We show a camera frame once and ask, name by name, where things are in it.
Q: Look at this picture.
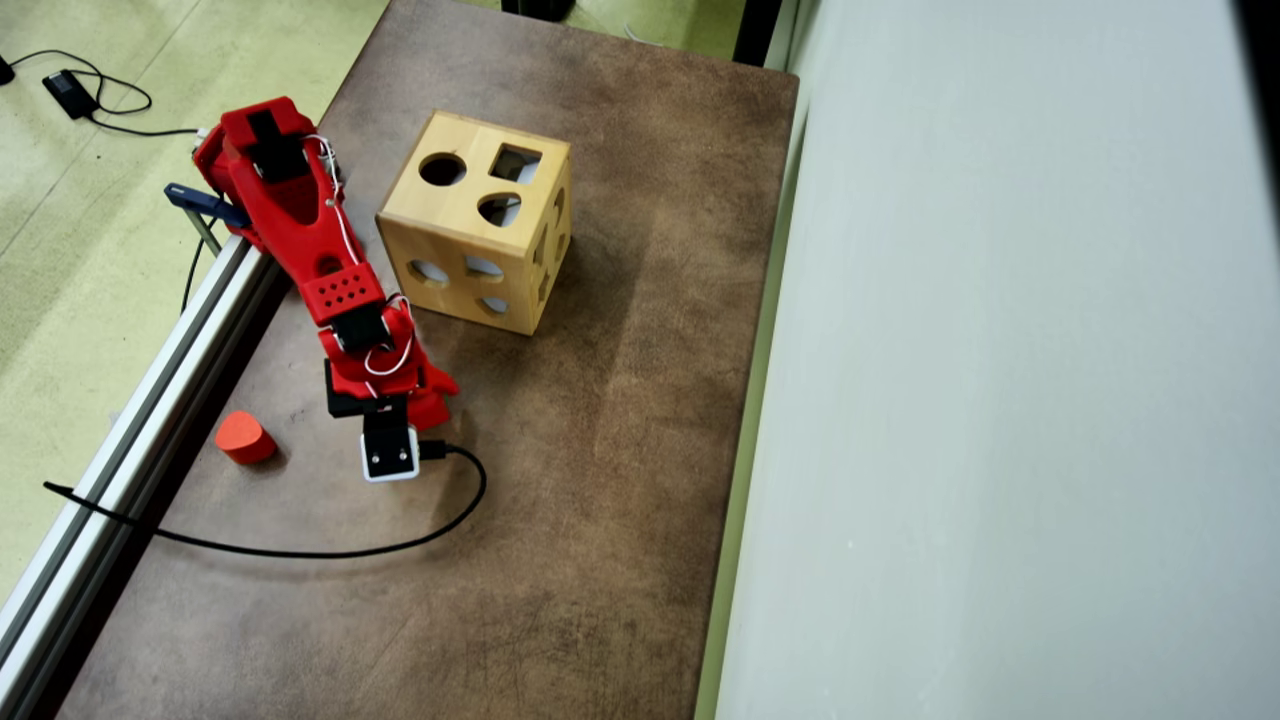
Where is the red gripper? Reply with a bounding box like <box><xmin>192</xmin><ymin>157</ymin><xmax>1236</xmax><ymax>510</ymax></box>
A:
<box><xmin>320</xmin><ymin>300</ymin><xmax>461</xmax><ymax>433</ymax></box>

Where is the wooden shape sorter box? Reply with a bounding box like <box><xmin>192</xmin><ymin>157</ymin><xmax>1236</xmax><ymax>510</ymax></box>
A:
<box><xmin>376</xmin><ymin>110</ymin><xmax>574</xmax><ymax>337</ymax></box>

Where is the red rounded triangle block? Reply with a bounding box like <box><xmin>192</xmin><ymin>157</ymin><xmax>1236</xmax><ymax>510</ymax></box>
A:
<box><xmin>214</xmin><ymin>410</ymin><xmax>280</xmax><ymax>467</ymax></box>

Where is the blue clamp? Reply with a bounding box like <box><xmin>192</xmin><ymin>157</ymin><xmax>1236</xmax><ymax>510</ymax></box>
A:
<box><xmin>164</xmin><ymin>182</ymin><xmax>251</xmax><ymax>257</ymax></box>

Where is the black object on floor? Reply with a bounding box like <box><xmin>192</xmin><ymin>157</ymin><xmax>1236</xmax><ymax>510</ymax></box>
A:
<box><xmin>500</xmin><ymin>0</ymin><xmax>579</xmax><ymax>24</ymax></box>

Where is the black power adapter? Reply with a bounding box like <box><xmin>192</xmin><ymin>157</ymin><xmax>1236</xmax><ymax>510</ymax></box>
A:
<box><xmin>41</xmin><ymin>69</ymin><xmax>102</xmax><ymax>122</ymax></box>

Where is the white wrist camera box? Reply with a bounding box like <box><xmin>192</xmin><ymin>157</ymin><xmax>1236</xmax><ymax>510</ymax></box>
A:
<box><xmin>360</xmin><ymin>403</ymin><xmax>422</xmax><ymax>484</ymax></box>

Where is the black camera cable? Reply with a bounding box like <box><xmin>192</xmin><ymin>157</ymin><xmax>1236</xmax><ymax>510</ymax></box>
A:
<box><xmin>42</xmin><ymin>440</ymin><xmax>489</xmax><ymax>560</ymax></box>

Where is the white arm wire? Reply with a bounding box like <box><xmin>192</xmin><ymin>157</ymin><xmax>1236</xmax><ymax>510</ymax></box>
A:
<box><xmin>303</xmin><ymin>133</ymin><xmax>417</xmax><ymax>381</ymax></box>

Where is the aluminium profile rail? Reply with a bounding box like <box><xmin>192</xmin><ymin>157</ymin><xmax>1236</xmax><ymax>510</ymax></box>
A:
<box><xmin>0</xmin><ymin>233</ymin><xmax>286</xmax><ymax>720</ymax></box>

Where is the black post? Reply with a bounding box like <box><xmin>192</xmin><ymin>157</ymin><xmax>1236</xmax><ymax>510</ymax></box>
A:
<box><xmin>732</xmin><ymin>0</ymin><xmax>784</xmax><ymax>69</ymax></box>

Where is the thin black adapter cable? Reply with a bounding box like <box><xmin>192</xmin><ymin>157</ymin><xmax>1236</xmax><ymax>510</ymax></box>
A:
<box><xmin>8</xmin><ymin>48</ymin><xmax>203</xmax><ymax>138</ymax></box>

